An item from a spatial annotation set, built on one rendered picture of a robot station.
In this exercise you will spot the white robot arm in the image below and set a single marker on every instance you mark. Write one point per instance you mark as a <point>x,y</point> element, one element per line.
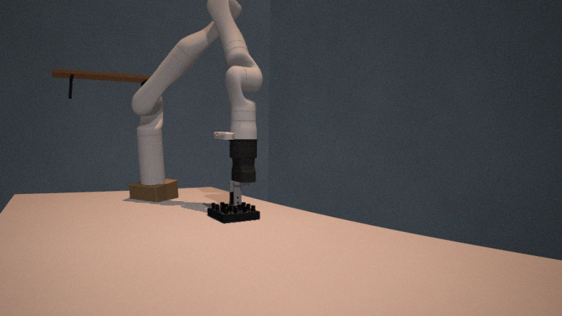
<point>243,76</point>

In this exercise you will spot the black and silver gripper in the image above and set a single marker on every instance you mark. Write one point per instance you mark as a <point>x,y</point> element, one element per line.
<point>243,151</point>

